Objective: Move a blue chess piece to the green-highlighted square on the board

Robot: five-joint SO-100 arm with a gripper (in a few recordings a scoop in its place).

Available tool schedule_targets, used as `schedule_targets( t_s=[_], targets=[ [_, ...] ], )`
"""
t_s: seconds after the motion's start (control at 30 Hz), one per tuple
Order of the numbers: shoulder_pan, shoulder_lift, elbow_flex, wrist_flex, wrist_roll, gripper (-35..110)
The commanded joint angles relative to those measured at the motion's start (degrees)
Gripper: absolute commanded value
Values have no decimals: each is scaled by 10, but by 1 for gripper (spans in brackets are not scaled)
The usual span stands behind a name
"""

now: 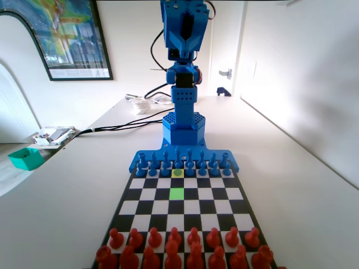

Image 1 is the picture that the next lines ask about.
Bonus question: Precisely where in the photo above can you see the white door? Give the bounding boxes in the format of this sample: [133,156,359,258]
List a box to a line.
[209,0,245,98]

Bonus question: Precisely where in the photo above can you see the white stacked plastic parts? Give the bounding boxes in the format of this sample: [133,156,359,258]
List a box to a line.
[131,97,153,115]

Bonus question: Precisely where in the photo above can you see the black framed map poster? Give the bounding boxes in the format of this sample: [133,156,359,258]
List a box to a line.
[0,0,114,82]

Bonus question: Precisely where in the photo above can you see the blue king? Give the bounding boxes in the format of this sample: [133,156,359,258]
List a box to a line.
[173,145,182,168]

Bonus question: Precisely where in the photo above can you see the box with assorted papers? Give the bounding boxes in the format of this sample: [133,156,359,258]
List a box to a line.
[27,126,77,149]

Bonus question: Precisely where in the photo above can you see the black and white chessboard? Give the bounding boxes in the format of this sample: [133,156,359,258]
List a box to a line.
[91,165,278,269]

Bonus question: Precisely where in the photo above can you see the green plastic bin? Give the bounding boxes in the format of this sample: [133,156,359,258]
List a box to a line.
[7,147,45,171]

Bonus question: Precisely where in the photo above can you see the red pawn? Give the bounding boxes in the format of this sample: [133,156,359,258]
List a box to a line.
[187,226,201,247]
[206,227,221,248]
[244,226,260,249]
[225,226,240,248]
[108,228,125,249]
[147,226,163,249]
[128,228,144,249]
[167,226,182,247]

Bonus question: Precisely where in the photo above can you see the red king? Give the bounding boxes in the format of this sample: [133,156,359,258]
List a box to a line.
[164,239,183,269]

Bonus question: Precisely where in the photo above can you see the red queen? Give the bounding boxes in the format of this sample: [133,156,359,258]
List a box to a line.
[186,242,205,269]

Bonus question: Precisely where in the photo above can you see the red bishop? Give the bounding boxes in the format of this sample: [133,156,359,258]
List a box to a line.
[142,245,162,269]
[208,245,227,269]

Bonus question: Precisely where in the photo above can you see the red knight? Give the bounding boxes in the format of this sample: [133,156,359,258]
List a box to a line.
[229,245,249,269]
[119,245,140,269]

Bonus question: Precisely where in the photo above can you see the red rook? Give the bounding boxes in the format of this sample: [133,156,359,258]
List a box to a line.
[251,245,274,269]
[95,245,118,269]

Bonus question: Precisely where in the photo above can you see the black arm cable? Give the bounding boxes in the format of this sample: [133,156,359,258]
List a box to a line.
[150,27,169,71]
[144,82,172,99]

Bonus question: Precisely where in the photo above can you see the red white servo wire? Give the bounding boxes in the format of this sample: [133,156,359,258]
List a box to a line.
[194,49,204,86]

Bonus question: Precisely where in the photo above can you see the silver door lever handle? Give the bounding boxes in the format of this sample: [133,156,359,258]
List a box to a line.
[218,68,233,81]

